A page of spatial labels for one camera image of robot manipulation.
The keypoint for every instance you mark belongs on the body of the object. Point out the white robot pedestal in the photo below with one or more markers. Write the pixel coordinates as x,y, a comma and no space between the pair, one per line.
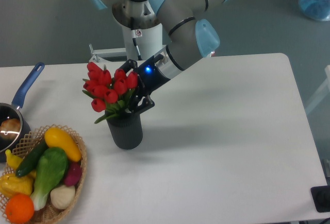
149,41

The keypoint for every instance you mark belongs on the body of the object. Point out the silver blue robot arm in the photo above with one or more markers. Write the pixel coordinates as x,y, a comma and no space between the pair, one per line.
191,40

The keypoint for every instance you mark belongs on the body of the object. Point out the dark green cucumber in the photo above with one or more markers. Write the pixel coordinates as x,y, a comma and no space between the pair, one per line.
30,162

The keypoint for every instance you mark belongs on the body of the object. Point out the red tulip bouquet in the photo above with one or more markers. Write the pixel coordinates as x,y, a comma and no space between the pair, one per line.
110,94

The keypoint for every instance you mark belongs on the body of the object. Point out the orange fruit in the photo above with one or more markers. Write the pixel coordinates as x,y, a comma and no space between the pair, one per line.
19,209

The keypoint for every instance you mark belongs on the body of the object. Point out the yellow banana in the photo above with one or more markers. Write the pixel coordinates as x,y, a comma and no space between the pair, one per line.
12,162

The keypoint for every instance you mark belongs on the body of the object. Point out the green bok choy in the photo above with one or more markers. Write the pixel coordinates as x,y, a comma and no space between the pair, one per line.
50,170

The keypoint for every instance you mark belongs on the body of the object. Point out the brown bread bun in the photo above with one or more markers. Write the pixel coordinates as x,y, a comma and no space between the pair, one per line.
10,129

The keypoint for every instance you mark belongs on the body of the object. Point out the white garlic bulb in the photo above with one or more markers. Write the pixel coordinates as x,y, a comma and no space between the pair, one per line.
62,196

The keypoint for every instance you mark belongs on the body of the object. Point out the white metal base frame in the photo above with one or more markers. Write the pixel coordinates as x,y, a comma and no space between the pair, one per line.
105,55

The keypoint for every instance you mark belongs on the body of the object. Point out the white frame at right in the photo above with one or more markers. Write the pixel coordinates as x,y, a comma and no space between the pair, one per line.
320,93

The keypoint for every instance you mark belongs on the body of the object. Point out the yellow bell pepper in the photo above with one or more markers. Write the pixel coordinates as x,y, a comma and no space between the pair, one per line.
12,185

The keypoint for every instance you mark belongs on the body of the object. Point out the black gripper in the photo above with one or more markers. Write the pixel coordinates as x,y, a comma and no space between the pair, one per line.
150,78

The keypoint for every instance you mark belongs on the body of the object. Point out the yellow squash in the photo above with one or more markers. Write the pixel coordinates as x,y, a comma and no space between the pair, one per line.
56,137

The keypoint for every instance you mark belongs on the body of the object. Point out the black device at edge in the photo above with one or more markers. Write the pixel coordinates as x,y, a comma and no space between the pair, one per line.
320,195

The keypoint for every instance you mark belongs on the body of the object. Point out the dark grey ribbed vase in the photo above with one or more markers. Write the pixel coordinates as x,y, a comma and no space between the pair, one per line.
127,131

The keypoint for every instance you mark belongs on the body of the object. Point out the blue handled saucepan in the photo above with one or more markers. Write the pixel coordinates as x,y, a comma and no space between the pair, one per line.
12,110

